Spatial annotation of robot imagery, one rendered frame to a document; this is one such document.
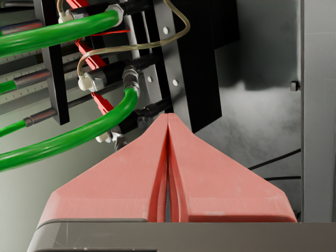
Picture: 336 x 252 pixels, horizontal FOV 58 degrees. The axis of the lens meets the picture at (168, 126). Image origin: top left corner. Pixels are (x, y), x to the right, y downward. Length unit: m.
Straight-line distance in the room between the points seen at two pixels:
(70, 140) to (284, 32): 0.38
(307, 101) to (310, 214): 0.17
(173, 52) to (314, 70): 0.20
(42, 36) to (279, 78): 0.41
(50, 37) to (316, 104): 0.29
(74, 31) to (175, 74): 0.26
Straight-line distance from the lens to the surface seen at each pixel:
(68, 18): 0.41
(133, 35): 0.50
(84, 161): 0.78
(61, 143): 0.25
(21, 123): 0.61
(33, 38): 0.24
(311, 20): 0.37
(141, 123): 0.45
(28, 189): 0.75
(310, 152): 0.43
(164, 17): 0.46
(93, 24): 0.26
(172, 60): 0.47
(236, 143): 0.67
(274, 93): 0.56
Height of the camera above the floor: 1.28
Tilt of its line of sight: 34 degrees down
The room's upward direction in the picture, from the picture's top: 119 degrees counter-clockwise
